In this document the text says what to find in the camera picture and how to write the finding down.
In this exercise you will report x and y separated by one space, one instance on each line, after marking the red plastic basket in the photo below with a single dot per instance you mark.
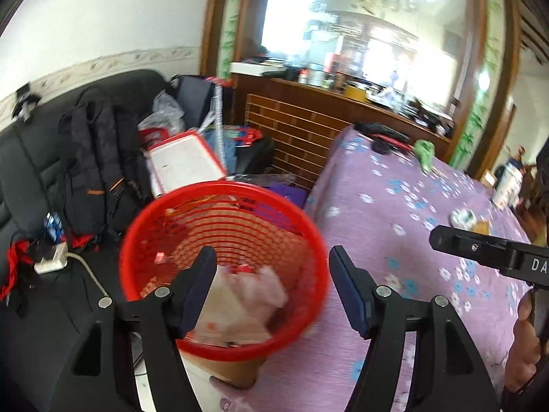
274 231

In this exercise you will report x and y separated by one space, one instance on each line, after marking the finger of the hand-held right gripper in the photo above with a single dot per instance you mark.
472 246

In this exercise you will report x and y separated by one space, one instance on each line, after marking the green bamboo wall sticker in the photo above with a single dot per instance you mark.
476 94
229 25

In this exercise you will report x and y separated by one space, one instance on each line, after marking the blue white packet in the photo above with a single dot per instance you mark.
53 225

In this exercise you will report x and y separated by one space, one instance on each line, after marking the white tray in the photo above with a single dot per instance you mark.
255 69

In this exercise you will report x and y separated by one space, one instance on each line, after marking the colourful bag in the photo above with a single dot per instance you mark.
240 135

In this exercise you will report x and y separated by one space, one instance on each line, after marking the wooden counter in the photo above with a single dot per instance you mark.
300 137

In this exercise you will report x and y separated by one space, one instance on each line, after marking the white crumpled tissue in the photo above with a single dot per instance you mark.
462 219

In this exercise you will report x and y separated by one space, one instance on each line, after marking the white power strip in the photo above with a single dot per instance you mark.
51 259

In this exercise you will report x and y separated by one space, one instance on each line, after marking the dark fabric bag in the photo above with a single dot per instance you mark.
193 101

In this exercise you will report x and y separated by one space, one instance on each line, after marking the yellow box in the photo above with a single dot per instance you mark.
355 93

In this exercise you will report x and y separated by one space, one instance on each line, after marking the black red tool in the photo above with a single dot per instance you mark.
381 131

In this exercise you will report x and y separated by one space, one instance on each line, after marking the black sofa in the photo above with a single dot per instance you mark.
30 171

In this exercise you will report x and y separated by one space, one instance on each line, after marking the red white box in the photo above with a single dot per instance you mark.
184 165

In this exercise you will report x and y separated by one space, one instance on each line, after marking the black backpack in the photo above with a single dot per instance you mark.
94 154

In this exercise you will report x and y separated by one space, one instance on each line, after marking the white canister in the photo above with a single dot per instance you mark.
506 186

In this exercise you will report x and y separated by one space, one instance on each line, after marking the silver wrapped pole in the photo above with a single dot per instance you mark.
218 128

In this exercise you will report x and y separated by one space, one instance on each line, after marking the plastic wrapper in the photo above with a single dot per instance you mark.
253 296

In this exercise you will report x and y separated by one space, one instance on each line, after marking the green cloth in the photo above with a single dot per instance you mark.
424 154

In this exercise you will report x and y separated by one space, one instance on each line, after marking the clear plastic bag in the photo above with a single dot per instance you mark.
165 111

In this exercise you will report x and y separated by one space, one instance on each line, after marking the metal pot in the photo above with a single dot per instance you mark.
316 73

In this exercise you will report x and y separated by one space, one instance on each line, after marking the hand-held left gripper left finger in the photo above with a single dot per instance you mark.
198 296

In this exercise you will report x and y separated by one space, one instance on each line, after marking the black bag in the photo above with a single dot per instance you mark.
255 156

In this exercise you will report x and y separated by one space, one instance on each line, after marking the purple floral tablecloth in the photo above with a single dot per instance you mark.
386 214

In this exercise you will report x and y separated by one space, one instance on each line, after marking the purple bag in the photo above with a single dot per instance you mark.
287 195

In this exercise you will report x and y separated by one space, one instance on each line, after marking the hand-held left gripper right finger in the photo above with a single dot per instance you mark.
349 296

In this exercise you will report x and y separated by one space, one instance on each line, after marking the black round case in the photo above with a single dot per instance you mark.
380 146

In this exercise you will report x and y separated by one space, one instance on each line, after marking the person's right hand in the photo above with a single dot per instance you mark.
521 343

